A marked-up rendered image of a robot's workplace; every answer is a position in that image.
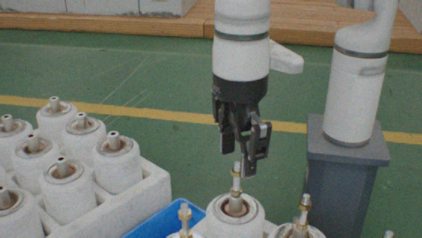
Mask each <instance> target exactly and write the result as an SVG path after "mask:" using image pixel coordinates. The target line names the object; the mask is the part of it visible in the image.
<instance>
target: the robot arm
mask: <svg viewBox="0 0 422 238"><path fill-rule="evenodd" d="M335 3H336V4H337V5H338V6H341V7H343V8H349V9H356V10H362V11H374V12H375V13H376V16H375V17H373V18H372V19H370V20H369V21H367V22H364V23H359V24H356V25H352V26H345V27H343V28H341V29H340V30H338V31H337V32H336V34H335V43H334V49H333V54H332V67H331V71H330V77H329V85H328V95H327V100H326V109H325V113H324V118H323V126H322V135H323V137H324V138H325V139H326V140H328V141H329V142H331V143H332V144H335V145H337V146H341V147H344V148H361V147H363V146H365V145H367V144H368V143H369V141H370V138H371V136H372V130H373V127H374V123H375V115H376V111H377V109H378V103H379V99H380V93H381V87H382V84H383V80H384V72H385V68H386V65H387V56H388V53H389V49H390V40H391V36H392V33H393V24H394V21H395V19H396V18H395V16H396V12H397V10H398V4H399V0H335ZM270 18H271V0H216V3H215V37H214V42H213V87H212V95H213V120H214V121H215V123H218V130H219V132H220V151H221V153H222V154H223V155H226V154H230V153H233V152H234V148H235V139H236V141H237V142H239V143H240V151H241V164H240V176H241V178H243V179H248V178H250V177H254V176H255V175H256V170H257V168H256V167H257V160H262V159H264V158H267V157H268V150H269V145H270V140H271V132H272V123H271V122H270V121H265V122H264V121H263V120H261V119H260V111H259V107H258V104H259V102H260V101H261V99H262V98H263V97H264V96H265V95H266V94H267V91H268V76H269V69H274V70H277V71H280V72H285V73H288V74H293V75H294V74H299V73H302V70H303V65H304V60H303V59H302V58H301V57H300V56H299V55H298V54H296V53H293V52H292V51H291V50H289V49H287V48H286V47H284V46H281V45H279V44H278V43H276V42H275V41H272V40H270V39H269V28H270ZM219 108H221V110H220V112H219ZM247 131H249V132H250V134H247V135H244V136H242V135H241V132H247ZM248 141H250V143H249V149H248V150H247V146H246V143H247V142H248ZM260 148H261V149H260Z"/></svg>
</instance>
